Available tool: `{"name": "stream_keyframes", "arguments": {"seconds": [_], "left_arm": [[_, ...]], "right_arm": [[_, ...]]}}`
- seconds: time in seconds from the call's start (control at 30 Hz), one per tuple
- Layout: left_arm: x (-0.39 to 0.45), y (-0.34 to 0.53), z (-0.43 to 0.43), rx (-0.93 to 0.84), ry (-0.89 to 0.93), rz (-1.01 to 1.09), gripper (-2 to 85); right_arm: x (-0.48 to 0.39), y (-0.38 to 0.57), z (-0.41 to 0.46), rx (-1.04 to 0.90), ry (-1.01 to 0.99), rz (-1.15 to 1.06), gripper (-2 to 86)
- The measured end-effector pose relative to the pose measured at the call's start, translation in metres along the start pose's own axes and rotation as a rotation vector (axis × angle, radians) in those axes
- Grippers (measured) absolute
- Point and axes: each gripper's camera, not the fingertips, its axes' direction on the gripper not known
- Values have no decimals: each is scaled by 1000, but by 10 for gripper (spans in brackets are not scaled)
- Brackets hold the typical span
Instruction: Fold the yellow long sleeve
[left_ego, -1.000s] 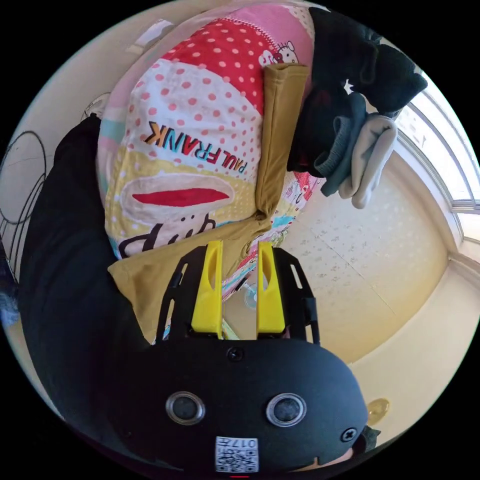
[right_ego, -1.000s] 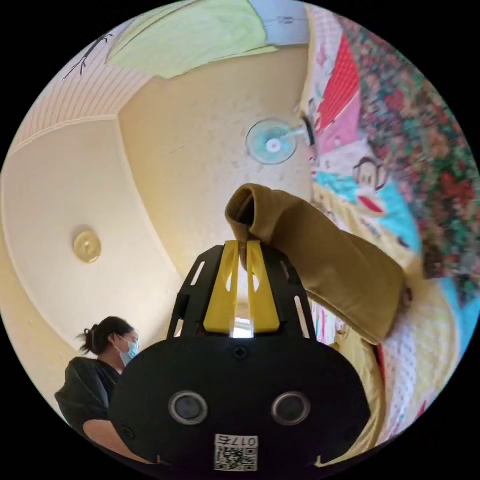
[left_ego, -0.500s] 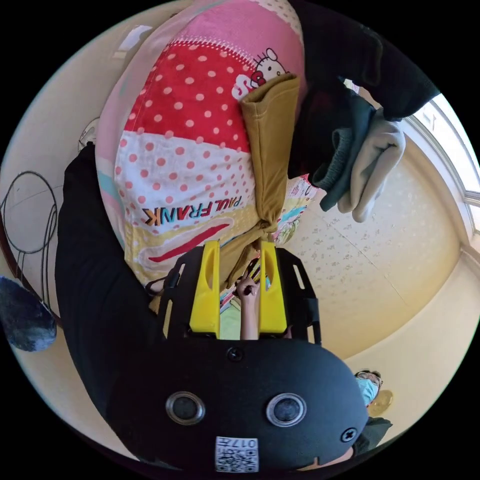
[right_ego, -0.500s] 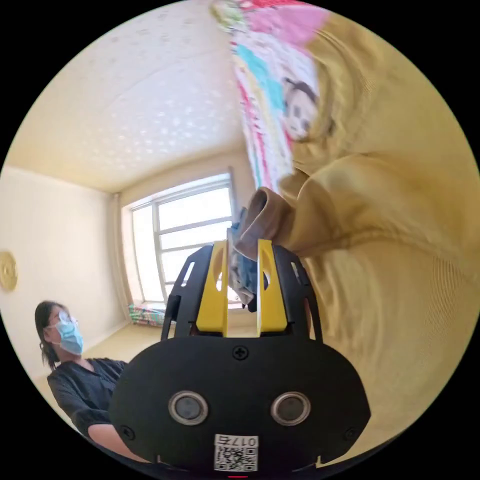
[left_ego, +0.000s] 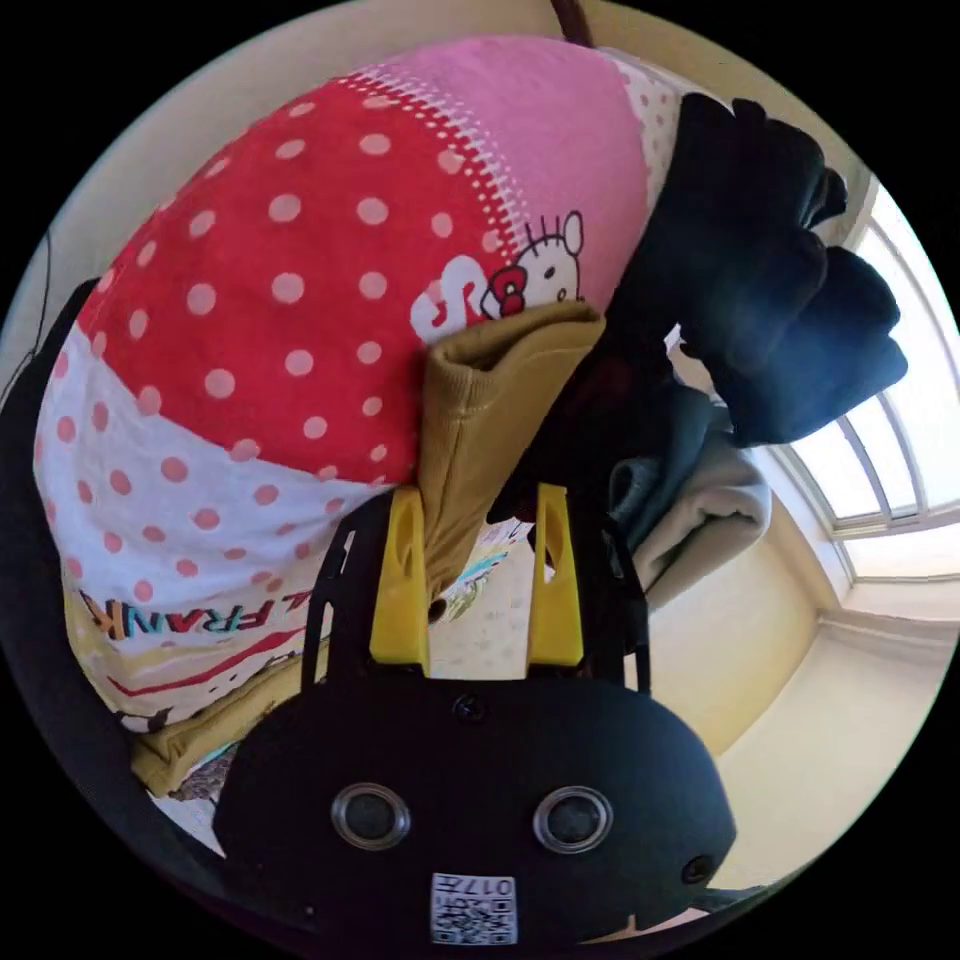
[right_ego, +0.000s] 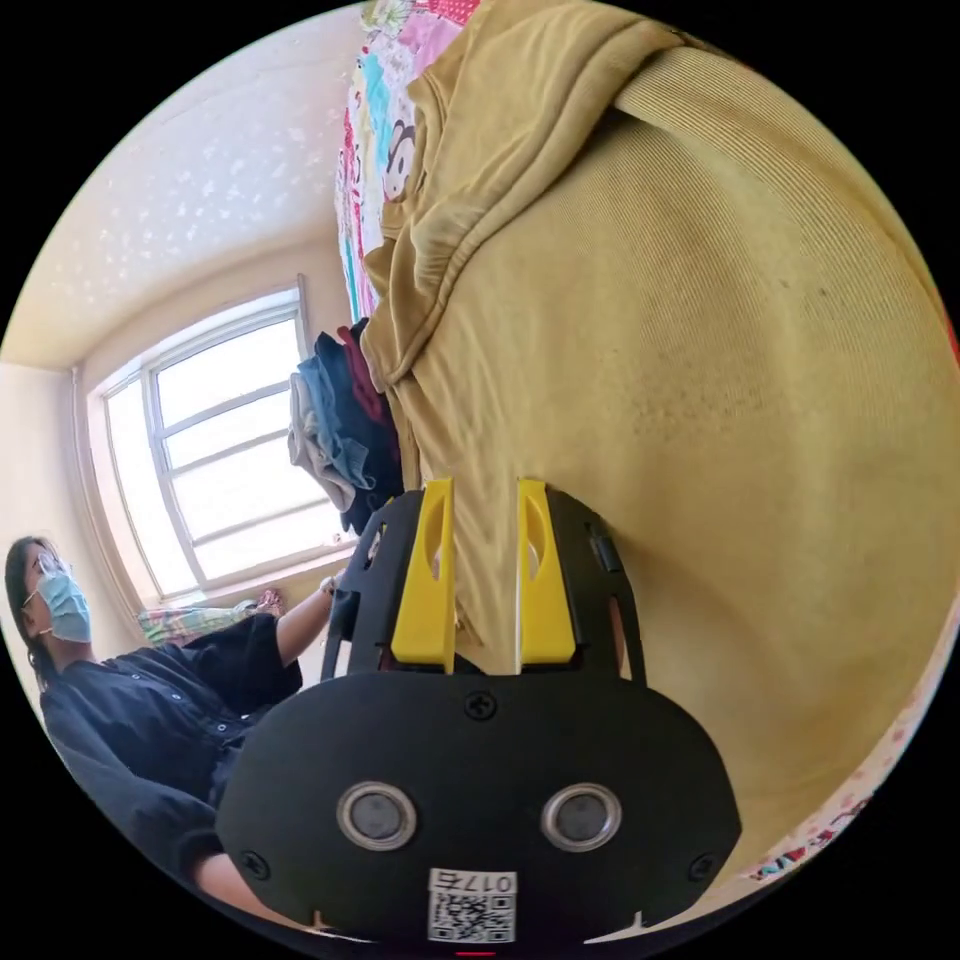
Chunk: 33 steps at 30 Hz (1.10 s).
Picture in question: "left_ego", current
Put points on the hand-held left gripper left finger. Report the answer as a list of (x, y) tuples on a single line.
[(409, 600)]

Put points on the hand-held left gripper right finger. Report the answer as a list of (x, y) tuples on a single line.
[(559, 600)]

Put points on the bed with dotted printed sheet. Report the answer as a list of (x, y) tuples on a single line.
[(247, 300)]

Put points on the pile of clothes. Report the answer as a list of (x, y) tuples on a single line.
[(750, 315)]

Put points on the yellow long sleeve shirt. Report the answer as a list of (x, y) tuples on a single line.
[(487, 420)]

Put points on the window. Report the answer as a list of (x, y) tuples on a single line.
[(885, 420)]

